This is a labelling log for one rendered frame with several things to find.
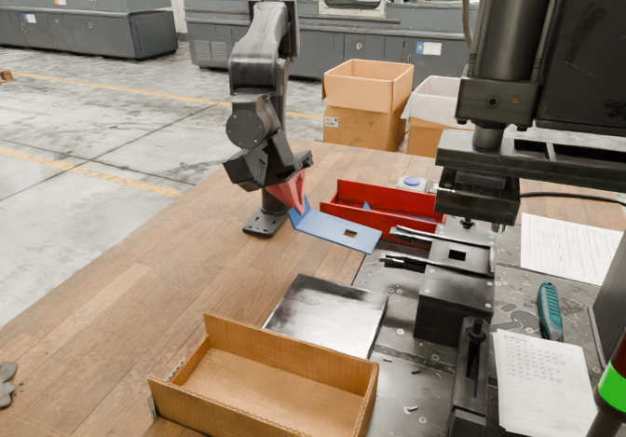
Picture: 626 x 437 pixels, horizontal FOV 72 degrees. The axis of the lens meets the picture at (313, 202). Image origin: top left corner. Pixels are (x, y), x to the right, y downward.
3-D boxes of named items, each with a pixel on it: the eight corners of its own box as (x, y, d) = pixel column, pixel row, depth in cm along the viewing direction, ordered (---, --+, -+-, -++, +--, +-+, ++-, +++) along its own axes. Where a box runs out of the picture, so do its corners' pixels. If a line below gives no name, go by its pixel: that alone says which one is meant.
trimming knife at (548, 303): (551, 292, 74) (532, 286, 75) (557, 281, 73) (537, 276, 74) (564, 373, 60) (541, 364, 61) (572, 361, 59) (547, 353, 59)
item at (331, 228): (302, 208, 80) (304, 194, 79) (382, 233, 76) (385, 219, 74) (285, 226, 75) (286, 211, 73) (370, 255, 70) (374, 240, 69)
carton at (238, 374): (210, 349, 65) (204, 309, 61) (375, 404, 57) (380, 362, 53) (154, 425, 54) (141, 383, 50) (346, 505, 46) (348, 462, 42)
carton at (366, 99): (345, 128, 367) (347, 57, 339) (408, 138, 347) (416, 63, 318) (315, 153, 320) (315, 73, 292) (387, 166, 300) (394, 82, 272)
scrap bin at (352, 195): (336, 200, 102) (337, 177, 99) (445, 221, 95) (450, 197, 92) (319, 225, 93) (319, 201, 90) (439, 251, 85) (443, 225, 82)
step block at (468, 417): (448, 416, 54) (460, 367, 50) (473, 425, 53) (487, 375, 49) (442, 466, 49) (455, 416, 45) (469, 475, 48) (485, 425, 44)
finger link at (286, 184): (305, 220, 73) (282, 170, 70) (271, 226, 76) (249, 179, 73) (320, 201, 78) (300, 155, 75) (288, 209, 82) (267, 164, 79)
